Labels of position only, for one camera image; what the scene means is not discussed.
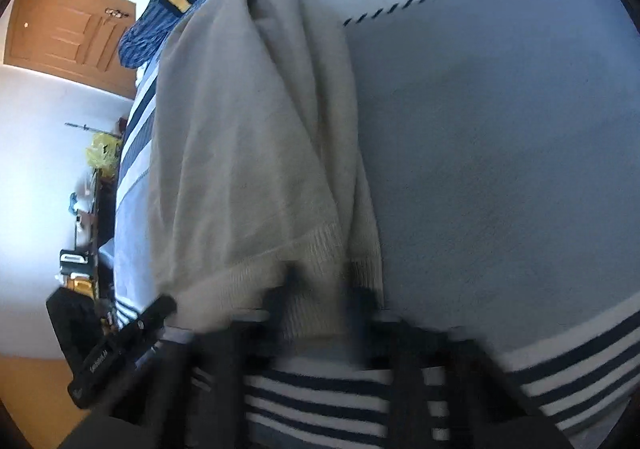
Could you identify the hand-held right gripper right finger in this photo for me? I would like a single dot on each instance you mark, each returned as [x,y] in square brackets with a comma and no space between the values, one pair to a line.
[362,314]

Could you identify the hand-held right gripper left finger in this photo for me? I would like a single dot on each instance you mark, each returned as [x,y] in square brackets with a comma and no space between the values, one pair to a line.
[280,309]

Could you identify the blue striped blanket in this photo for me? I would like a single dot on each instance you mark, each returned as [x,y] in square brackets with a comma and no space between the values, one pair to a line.
[475,129]

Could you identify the dark wooden side table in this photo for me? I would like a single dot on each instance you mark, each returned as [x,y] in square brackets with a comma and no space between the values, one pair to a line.
[102,209]

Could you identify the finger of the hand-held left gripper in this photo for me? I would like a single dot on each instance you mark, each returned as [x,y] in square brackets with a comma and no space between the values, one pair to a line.
[162,311]

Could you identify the metal rod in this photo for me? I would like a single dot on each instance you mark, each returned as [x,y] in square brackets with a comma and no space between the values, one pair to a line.
[90,125]

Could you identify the yellow plastic bag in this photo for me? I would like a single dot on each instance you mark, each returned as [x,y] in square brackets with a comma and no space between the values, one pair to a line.
[102,154]

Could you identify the black white appliance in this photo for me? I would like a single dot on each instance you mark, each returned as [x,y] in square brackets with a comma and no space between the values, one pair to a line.
[72,263]

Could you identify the yellow pot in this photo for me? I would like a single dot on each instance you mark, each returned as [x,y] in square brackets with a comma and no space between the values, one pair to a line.
[84,286]

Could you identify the cream knit sweater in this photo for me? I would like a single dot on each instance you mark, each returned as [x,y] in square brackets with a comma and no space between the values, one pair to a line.
[240,129]

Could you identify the blue cloth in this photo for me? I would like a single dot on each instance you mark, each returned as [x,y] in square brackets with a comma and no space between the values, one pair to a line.
[74,201]

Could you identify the wooden door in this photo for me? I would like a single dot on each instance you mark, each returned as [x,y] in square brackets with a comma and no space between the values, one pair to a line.
[65,39]

